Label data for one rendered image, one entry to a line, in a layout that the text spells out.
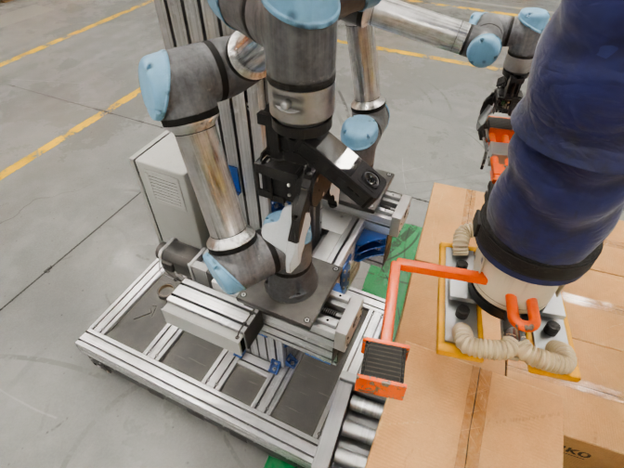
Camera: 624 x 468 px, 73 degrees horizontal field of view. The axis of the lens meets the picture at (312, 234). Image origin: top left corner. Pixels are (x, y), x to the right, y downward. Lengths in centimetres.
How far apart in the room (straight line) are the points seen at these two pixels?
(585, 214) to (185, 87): 72
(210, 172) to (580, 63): 65
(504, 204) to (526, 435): 58
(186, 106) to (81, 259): 223
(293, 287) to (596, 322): 131
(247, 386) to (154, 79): 143
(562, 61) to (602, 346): 142
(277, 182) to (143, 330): 176
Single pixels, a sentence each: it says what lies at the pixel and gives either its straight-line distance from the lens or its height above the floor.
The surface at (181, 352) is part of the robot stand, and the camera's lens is 211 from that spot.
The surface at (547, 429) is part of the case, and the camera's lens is 122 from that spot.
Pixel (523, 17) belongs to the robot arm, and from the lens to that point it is 133.
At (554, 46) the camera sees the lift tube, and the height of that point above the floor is 174.
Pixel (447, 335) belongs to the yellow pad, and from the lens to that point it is 100.
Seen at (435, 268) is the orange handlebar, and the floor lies 127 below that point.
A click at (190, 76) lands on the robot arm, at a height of 162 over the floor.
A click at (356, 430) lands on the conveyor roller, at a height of 55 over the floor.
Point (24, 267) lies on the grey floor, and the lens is 313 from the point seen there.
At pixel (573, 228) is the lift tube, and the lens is 83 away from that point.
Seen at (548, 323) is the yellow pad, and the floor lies 118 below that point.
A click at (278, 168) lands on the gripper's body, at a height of 166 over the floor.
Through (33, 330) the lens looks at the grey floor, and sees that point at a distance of 277.
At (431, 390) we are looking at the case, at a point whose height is 95.
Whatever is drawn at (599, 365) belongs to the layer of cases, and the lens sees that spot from 192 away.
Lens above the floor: 197
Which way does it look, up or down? 45 degrees down
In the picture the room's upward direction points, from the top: straight up
